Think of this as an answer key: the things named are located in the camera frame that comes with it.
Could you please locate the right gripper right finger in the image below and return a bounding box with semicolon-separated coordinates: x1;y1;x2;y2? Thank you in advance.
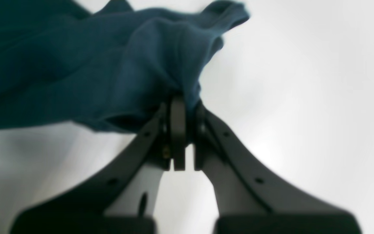
193;102;362;234

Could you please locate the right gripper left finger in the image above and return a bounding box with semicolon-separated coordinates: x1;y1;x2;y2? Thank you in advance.
10;96;187;234

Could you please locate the dark teal T-shirt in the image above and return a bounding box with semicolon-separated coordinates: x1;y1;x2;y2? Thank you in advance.
0;0;250;132

